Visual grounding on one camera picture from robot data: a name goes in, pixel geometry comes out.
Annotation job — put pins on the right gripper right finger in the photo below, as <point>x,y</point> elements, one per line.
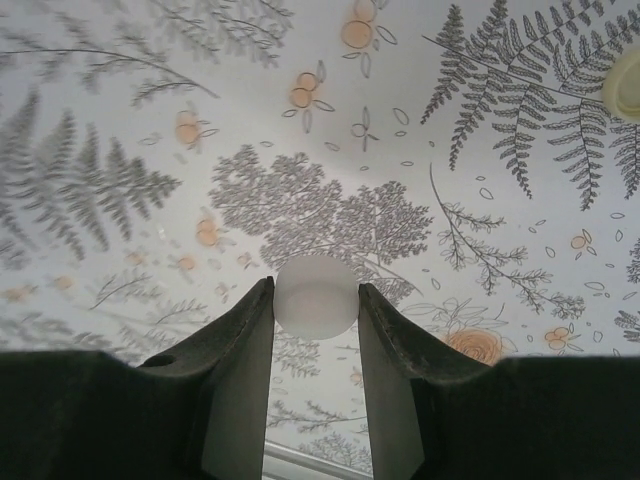
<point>500,425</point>

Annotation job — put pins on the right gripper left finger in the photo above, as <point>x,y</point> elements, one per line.
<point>125,425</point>

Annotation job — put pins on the translucent white bottle cap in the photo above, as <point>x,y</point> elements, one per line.
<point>317,300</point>

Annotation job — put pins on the pale yellow bottle cap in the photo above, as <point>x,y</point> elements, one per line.
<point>625,82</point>

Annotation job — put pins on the leaf pattern table cloth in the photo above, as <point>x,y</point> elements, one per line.
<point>150,150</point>

